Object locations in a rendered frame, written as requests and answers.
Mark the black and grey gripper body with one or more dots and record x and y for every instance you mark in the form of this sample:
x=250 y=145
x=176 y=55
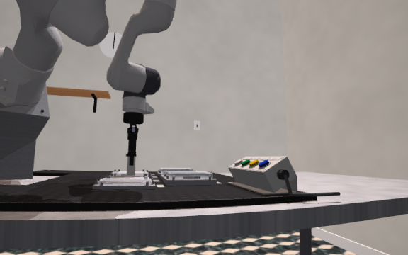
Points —
x=133 y=118

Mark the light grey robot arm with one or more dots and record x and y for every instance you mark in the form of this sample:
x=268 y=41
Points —
x=26 y=65

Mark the light grey button panel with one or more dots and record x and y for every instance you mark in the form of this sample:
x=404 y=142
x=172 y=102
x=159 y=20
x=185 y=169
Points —
x=263 y=175

